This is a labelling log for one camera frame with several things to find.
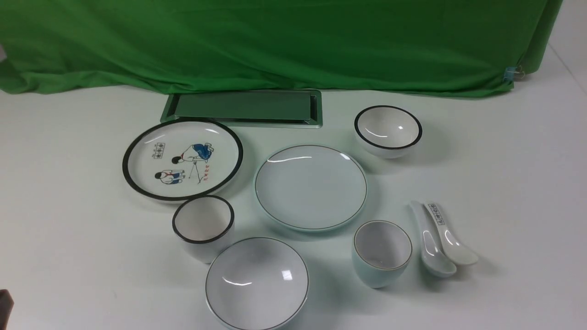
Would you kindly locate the pale blue bowl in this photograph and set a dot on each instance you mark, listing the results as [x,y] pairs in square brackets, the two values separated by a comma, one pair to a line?
[259,283]

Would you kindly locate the black rimmed illustrated plate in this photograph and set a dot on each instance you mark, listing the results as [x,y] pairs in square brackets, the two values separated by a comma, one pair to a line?
[182,159]

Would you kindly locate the pale blue cup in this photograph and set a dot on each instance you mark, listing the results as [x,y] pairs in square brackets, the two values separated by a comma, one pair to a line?
[380,253]

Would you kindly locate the pale blue ceramic spoon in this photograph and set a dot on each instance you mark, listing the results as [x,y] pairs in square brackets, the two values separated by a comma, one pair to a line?
[431,254]

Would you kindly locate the black rimmed white cup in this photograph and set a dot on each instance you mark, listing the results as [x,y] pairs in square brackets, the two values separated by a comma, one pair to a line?
[206,226]

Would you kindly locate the white printed ceramic spoon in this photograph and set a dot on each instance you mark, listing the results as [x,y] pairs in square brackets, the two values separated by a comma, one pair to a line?
[455,250]

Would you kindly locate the dark object at left edge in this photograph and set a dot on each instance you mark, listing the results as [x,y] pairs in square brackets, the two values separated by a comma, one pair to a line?
[6,306]

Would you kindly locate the pale blue plain plate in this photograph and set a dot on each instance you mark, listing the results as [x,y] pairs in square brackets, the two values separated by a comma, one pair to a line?
[311,188]

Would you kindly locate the blue binder clip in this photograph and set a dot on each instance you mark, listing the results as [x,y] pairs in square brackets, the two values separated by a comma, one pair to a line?
[514,73]

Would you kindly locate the black rimmed white bowl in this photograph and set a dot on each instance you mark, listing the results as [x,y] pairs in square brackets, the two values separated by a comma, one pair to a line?
[387,132]

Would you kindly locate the green backdrop cloth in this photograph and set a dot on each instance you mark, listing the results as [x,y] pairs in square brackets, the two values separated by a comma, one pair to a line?
[446,48]

